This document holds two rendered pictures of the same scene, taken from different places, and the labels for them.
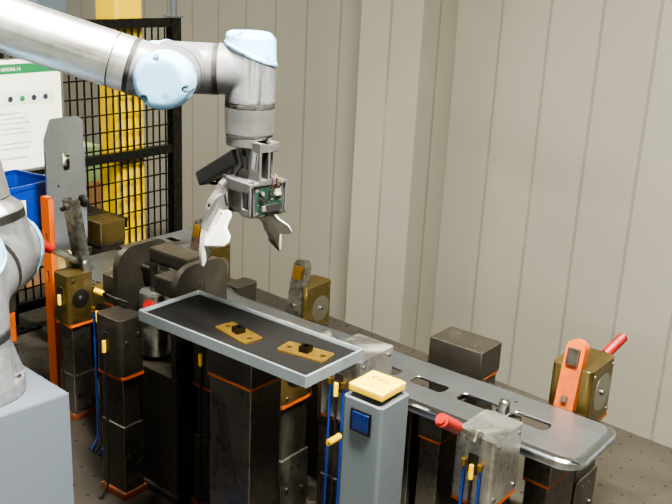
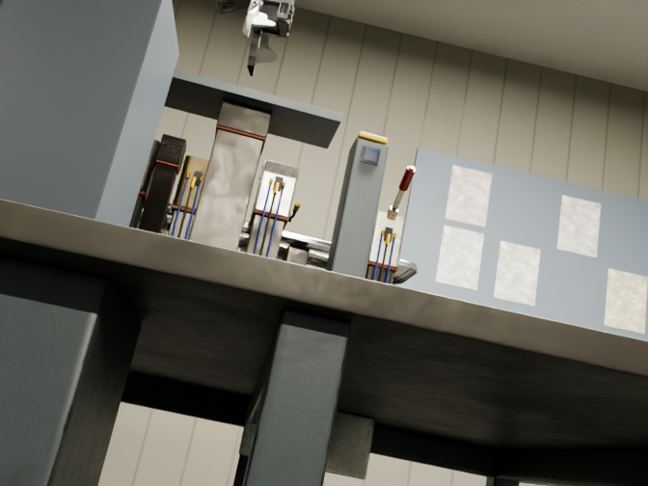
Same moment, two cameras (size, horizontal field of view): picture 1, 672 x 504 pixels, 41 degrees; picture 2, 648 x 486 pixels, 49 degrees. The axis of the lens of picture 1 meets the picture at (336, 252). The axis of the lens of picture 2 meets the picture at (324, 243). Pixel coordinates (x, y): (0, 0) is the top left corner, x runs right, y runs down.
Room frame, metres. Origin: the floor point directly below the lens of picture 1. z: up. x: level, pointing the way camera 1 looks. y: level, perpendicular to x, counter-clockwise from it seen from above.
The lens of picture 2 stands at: (0.27, 0.93, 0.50)
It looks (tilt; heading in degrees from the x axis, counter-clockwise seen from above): 17 degrees up; 315
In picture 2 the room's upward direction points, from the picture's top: 11 degrees clockwise
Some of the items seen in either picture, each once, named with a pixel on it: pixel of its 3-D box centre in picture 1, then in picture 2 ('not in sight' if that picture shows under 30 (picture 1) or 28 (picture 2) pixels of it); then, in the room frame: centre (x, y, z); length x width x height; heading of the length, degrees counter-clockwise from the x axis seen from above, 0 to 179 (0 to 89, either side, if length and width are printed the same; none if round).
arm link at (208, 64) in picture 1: (180, 68); not in sight; (1.33, 0.24, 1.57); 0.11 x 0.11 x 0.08; 1
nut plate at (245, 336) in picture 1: (238, 330); not in sight; (1.33, 0.15, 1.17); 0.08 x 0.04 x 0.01; 42
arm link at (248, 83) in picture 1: (248, 69); not in sight; (1.35, 0.14, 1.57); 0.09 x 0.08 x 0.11; 91
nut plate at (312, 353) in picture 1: (305, 349); not in sight; (1.27, 0.04, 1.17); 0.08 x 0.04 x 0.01; 62
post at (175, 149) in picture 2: not in sight; (150, 228); (1.52, 0.17, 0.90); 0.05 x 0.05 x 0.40; 52
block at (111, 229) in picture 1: (105, 281); not in sight; (2.30, 0.62, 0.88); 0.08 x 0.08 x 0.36; 52
